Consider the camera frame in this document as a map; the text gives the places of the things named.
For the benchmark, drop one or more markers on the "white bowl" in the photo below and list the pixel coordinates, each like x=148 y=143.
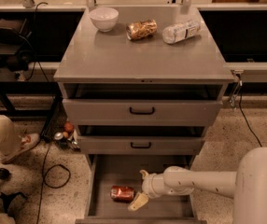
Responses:
x=104 y=18

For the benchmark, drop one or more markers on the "middle grey drawer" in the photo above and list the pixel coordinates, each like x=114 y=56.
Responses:
x=140 y=140

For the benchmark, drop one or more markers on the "white orange sneaker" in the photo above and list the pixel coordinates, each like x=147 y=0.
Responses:
x=28 y=142

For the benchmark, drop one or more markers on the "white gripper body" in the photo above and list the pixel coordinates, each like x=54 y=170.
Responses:
x=149 y=185

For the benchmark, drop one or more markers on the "black equipment on stand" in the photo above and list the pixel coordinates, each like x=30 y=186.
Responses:
x=15 y=52

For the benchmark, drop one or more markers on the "brown snack can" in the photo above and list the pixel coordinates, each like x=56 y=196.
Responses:
x=141 y=29

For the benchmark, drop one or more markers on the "orange fruit on floor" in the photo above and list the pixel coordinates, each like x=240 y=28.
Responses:
x=68 y=127

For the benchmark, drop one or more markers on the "person leg beige trousers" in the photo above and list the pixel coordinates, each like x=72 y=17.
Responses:
x=9 y=140

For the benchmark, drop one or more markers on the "silver can on floor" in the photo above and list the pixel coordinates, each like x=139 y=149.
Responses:
x=58 y=136

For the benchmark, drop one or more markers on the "top grey drawer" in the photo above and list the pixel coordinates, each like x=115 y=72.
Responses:
x=142 y=105

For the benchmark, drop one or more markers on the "clear plastic water bottle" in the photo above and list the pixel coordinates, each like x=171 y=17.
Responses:
x=180 y=31

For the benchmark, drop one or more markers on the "red coke can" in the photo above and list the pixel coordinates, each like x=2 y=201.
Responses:
x=122 y=194

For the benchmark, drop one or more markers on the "grey drawer cabinet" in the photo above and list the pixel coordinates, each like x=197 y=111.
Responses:
x=110 y=58

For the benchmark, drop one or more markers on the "grey drawer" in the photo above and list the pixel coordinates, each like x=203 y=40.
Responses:
x=140 y=140
x=124 y=170
x=142 y=105

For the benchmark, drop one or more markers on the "bottom grey drawer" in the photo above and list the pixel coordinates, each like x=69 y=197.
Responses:
x=124 y=170

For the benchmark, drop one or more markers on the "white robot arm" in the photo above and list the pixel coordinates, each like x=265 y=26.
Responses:
x=247 y=186

